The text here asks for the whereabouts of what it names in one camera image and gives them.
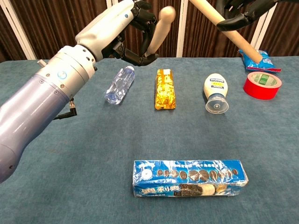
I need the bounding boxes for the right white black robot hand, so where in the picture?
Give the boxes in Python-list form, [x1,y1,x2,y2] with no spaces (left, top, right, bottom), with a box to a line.
[216,0,278,32]

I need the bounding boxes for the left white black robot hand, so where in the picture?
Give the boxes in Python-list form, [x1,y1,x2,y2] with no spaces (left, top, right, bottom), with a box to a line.
[75,0,159,67]

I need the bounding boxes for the light wooden drumstick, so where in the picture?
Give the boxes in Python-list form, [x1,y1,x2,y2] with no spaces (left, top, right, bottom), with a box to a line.
[189,0,263,64]
[144,6,177,58]

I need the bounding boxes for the dark brown pleated curtain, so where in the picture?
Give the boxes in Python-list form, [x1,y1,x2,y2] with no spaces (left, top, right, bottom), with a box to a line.
[0,0,299,63]

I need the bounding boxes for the blue snack bag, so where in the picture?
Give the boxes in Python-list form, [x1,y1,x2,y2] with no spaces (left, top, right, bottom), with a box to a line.
[238,49,282,73]

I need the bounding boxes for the clear plastic water bottle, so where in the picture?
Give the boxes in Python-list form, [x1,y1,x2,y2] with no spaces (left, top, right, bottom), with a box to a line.
[104,65,136,105]

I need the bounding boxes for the red tape roll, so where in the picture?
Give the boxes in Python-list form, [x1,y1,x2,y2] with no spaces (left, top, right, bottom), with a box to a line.
[242,71,283,100]

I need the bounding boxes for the white mayonnaise squeeze bottle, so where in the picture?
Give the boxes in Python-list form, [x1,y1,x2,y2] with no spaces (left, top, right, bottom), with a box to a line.
[203,73,229,114]

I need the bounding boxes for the gold foil snack pack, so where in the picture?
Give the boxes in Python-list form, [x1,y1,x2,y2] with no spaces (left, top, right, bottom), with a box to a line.
[154,69,177,110]

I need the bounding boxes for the blue-grey felt table cloth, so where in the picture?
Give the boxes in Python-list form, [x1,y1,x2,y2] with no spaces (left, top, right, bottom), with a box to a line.
[0,55,299,224]

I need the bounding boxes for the blue Oreo cookie box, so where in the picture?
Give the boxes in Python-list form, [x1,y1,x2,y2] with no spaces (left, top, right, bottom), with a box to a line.
[132,159,249,198]

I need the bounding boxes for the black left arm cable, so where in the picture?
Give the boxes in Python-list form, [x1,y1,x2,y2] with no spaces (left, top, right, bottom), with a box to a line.
[53,98,78,121]

